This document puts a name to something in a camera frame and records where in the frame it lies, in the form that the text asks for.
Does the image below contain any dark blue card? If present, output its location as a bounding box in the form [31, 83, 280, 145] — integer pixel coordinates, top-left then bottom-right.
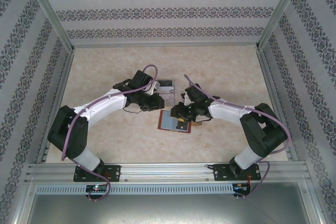
[177, 120, 190, 132]

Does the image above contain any brown leather card holder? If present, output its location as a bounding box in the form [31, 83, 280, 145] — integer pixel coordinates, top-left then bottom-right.
[157, 110, 203, 134]

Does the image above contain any clear acrylic card stand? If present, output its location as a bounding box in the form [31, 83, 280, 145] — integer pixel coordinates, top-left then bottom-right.
[156, 79, 176, 105]

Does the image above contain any grey metal sheet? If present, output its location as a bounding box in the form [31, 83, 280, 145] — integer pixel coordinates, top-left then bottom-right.
[26, 194, 322, 224]

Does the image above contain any thin black right gripper cable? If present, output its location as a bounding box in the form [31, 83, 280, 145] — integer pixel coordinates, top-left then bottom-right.
[193, 116, 214, 124]

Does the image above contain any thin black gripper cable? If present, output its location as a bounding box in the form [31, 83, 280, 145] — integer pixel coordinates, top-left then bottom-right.
[123, 105, 144, 114]
[193, 116, 214, 124]

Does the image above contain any thin black left gripper cable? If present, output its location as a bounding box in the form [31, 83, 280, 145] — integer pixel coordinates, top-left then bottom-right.
[123, 105, 144, 114]

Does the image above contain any aluminium mounting rail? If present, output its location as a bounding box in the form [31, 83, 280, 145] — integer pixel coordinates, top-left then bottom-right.
[25, 163, 308, 183]

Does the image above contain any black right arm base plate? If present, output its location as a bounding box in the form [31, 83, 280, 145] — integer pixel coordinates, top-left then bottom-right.
[212, 163, 260, 182]

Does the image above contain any slotted grey cable duct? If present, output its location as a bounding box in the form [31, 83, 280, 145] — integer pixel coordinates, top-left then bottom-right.
[35, 184, 234, 195]

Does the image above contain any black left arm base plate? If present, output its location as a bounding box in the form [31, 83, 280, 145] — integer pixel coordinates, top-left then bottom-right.
[72, 164, 122, 183]

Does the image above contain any aluminium side rail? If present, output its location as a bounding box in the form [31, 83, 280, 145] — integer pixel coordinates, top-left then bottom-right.
[256, 49, 299, 161]
[36, 50, 77, 164]

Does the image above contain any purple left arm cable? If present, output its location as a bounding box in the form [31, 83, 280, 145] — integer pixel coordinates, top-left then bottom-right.
[61, 64, 159, 201]

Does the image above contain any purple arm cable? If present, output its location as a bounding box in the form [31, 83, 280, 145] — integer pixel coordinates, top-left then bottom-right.
[61, 64, 159, 201]
[183, 74, 292, 200]

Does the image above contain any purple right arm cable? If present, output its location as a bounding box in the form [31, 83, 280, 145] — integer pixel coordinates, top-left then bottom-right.
[183, 74, 292, 200]

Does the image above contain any aluminium frame post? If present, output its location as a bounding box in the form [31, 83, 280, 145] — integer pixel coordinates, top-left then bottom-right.
[255, 0, 309, 51]
[23, 0, 77, 53]

